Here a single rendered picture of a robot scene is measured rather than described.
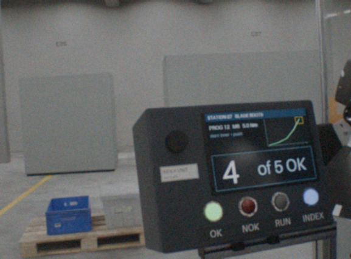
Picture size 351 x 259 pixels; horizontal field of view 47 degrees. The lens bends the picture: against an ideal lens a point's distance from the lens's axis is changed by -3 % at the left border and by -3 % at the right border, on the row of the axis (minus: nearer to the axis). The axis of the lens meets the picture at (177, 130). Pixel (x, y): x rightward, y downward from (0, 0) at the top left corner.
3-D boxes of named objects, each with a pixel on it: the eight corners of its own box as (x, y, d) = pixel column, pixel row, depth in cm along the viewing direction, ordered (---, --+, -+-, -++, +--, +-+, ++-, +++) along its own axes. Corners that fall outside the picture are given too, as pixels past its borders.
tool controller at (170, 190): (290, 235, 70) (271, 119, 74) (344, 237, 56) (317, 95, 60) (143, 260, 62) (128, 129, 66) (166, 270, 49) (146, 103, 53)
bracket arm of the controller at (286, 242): (326, 231, 69) (326, 214, 69) (337, 236, 66) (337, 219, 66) (197, 255, 62) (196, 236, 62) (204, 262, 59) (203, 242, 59)
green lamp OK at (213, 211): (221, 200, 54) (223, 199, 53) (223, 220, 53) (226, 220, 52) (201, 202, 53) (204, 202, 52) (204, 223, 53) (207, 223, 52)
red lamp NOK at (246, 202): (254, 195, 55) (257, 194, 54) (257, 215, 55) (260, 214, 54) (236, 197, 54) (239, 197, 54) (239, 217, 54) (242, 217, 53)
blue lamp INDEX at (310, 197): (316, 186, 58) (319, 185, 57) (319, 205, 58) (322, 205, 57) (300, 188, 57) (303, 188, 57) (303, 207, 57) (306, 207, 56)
